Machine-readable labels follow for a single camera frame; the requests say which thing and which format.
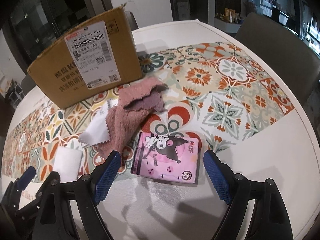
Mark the white shelf cart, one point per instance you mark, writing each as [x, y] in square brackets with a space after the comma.
[13, 92]

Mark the pink Kuromi tissue pack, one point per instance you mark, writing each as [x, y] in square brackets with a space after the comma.
[166, 157]

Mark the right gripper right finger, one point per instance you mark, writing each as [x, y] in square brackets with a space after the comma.
[221, 176]

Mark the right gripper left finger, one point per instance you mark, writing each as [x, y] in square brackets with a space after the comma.
[103, 176]

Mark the grey chair behind table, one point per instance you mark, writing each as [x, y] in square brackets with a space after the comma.
[132, 21]

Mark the brown cardboard box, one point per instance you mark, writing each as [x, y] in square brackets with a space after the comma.
[95, 56]

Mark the white zigzag edge cloth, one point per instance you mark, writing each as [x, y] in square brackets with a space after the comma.
[101, 127]

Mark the grey chair left back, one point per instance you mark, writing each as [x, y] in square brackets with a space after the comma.
[27, 84]

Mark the grey chair right side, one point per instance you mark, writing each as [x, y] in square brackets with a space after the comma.
[293, 61]

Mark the dusty pink fuzzy cloth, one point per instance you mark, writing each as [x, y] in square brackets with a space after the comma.
[134, 105]

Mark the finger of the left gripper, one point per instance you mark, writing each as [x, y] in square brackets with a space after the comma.
[51, 180]
[26, 178]

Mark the white low tv cabinet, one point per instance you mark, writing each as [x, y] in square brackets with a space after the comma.
[228, 22]

